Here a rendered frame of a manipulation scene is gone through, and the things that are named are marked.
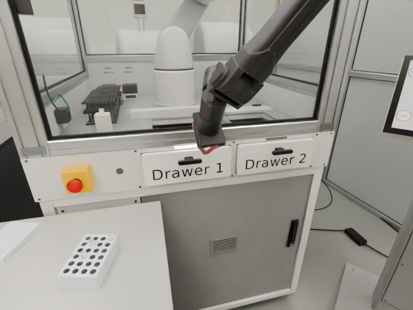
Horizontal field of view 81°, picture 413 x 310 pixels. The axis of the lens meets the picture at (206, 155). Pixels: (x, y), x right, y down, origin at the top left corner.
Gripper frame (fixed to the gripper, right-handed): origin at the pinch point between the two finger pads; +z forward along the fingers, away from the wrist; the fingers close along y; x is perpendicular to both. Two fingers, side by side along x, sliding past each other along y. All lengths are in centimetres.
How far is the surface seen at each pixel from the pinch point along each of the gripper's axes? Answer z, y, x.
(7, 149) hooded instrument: 59, 49, 86
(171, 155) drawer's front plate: 9.2, 4.0, 8.9
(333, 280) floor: 91, -43, -77
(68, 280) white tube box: 3.4, -26.4, 34.6
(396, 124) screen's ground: 0, 0, -67
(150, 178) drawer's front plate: 15.0, 0.1, 16.1
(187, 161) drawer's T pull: 7.8, 0.6, 4.5
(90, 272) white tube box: 3.2, -25.8, 30.2
